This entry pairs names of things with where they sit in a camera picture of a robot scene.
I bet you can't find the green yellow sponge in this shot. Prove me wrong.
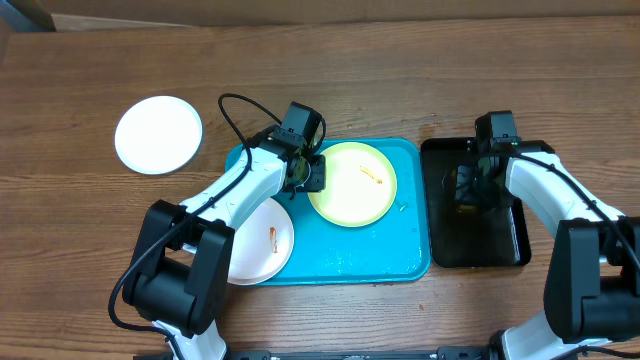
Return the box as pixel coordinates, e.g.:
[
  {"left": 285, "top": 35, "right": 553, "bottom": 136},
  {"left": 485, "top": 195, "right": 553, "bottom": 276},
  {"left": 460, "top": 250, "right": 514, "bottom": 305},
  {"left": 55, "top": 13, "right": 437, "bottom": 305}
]
[{"left": 454, "top": 199, "right": 478, "bottom": 213}]

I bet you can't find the black rectangular water tray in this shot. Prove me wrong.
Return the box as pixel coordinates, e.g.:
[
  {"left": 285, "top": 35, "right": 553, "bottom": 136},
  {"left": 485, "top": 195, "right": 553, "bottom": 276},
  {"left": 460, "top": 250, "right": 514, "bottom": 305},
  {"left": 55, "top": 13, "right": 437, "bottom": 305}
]
[{"left": 420, "top": 137, "right": 532, "bottom": 268}]

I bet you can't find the white round plate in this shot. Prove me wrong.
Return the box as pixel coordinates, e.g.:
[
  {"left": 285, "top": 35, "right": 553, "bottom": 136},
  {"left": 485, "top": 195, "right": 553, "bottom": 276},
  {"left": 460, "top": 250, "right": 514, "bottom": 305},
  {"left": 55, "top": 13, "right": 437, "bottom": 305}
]
[{"left": 114, "top": 96, "right": 203, "bottom": 175}]

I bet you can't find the yellow-green rimmed plate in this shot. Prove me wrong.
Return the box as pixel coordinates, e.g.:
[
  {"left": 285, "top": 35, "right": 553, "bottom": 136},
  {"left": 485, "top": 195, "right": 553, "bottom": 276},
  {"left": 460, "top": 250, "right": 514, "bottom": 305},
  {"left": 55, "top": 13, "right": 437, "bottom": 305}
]
[{"left": 308, "top": 142, "right": 398, "bottom": 227}]

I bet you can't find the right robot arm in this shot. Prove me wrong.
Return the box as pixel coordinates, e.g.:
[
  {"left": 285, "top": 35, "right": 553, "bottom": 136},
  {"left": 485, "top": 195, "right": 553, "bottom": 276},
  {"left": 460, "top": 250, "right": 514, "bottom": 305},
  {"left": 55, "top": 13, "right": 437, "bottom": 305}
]
[{"left": 454, "top": 111, "right": 639, "bottom": 360}]

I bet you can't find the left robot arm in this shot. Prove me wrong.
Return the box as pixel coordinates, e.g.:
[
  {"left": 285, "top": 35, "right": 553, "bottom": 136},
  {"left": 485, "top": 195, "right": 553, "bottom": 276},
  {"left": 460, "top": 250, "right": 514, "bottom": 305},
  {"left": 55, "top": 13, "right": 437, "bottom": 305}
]
[{"left": 108, "top": 102, "right": 326, "bottom": 359}]

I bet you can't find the blue plastic tray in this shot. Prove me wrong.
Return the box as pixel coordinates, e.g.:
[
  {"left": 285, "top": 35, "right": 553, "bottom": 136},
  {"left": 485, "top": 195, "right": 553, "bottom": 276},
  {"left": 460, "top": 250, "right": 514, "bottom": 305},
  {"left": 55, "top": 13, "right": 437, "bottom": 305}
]
[{"left": 258, "top": 138, "right": 431, "bottom": 286}]

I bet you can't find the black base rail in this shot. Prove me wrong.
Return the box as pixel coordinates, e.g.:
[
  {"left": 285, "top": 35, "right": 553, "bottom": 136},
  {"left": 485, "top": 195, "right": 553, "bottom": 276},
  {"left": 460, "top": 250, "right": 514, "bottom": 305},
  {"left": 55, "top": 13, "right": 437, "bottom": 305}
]
[{"left": 134, "top": 344, "right": 501, "bottom": 360}]

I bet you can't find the white plate with red stain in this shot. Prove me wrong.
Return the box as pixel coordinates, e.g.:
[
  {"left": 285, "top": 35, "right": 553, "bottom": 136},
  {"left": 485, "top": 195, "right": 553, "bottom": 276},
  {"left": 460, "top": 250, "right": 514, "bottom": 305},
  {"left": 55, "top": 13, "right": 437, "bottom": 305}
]
[{"left": 228, "top": 198, "right": 294, "bottom": 285}]

